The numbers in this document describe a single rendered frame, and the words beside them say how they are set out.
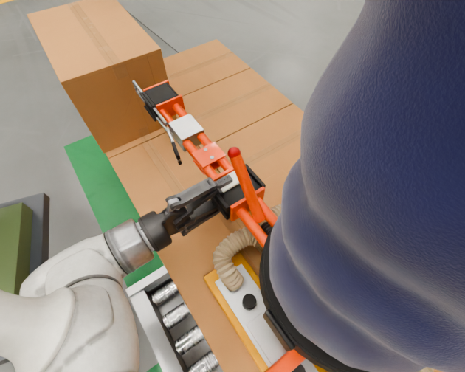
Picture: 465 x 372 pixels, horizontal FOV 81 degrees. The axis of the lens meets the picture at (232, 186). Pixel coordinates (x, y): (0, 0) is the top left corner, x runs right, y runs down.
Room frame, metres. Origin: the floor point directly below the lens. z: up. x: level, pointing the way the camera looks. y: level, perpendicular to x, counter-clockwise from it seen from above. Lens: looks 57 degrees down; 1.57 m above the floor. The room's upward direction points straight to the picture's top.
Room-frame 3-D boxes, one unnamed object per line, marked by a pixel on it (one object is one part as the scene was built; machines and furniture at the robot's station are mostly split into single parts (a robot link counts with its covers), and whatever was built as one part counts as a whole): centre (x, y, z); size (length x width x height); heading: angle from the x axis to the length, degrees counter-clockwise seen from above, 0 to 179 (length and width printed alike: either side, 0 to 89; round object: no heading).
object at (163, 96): (0.60, 0.18, 1.07); 0.08 x 0.07 x 0.05; 35
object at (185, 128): (0.48, 0.11, 1.07); 0.07 x 0.07 x 0.04; 35
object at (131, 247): (0.19, 0.19, 1.07); 0.09 x 0.06 x 0.09; 34
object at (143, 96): (0.52, 0.20, 1.07); 0.31 x 0.03 x 0.05; 34
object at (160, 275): (0.39, 0.06, 0.58); 0.70 x 0.03 x 0.06; 124
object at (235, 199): (0.31, -0.01, 1.08); 0.10 x 0.08 x 0.06; 125
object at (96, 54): (1.21, 0.62, 0.74); 0.60 x 0.40 x 0.40; 33
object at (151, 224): (0.23, 0.13, 1.07); 0.09 x 0.07 x 0.08; 124
